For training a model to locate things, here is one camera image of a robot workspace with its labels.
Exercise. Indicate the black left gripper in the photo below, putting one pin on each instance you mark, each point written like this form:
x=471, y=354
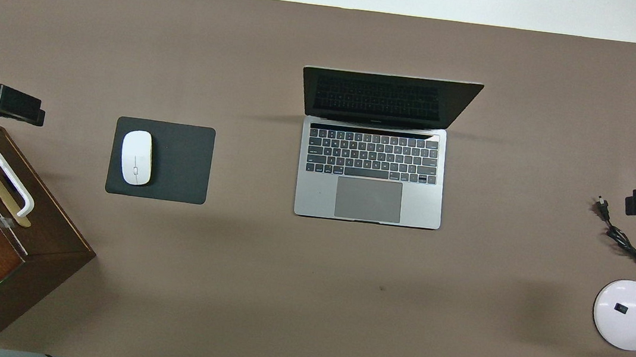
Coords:
x=15, y=105

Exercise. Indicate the grey aluminium laptop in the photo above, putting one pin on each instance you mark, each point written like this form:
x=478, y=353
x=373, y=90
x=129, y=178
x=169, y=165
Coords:
x=316, y=196

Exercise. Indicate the white computer mouse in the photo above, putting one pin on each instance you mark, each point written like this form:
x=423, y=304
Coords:
x=136, y=158

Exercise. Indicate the black mouse pad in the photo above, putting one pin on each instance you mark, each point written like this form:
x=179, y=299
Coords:
x=182, y=163

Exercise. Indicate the large brown table mat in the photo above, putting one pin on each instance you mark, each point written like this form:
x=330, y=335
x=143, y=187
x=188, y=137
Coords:
x=303, y=308

